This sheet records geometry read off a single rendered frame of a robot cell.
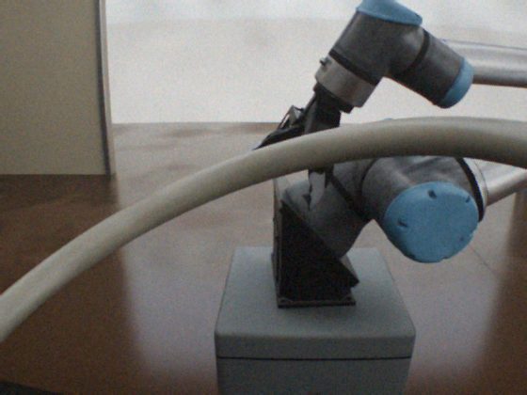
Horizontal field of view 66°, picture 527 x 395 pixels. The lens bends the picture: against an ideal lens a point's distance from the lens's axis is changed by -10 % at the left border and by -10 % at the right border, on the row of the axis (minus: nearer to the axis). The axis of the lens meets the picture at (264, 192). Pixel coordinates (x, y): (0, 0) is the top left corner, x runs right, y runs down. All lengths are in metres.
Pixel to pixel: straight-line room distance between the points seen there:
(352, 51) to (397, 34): 0.07
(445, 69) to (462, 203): 0.21
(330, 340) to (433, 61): 0.53
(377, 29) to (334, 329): 0.55
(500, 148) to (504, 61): 0.65
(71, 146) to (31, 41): 1.30
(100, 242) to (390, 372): 0.69
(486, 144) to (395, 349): 0.66
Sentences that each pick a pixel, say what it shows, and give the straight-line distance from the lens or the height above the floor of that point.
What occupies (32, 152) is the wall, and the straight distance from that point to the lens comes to 5.65.
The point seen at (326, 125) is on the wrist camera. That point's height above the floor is 1.25.
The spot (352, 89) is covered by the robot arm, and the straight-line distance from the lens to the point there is 0.66.
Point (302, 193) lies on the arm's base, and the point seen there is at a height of 1.08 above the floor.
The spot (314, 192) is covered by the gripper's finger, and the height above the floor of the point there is 1.13.
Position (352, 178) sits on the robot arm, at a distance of 0.88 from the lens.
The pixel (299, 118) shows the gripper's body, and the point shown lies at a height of 1.25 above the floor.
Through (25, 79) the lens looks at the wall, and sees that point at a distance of 5.54.
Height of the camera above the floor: 1.36
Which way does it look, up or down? 18 degrees down
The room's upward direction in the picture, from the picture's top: straight up
